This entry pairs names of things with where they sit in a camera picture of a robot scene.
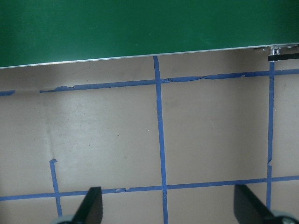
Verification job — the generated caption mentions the green conveyor belt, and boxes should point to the green conveyor belt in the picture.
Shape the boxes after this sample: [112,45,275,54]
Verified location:
[0,0,299,69]

